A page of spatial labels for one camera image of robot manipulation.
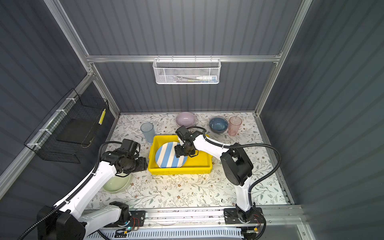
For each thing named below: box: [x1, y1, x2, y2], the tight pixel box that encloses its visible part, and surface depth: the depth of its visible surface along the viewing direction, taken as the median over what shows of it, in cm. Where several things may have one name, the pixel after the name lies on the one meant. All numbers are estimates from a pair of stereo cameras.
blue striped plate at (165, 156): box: [155, 141, 188, 168], surface depth 93 cm
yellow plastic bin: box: [148, 134, 213, 175], surface depth 91 cm
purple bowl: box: [175, 111, 196, 128], surface depth 114 cm
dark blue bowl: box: [209, 117, 229, 134], surface depth 110 cm
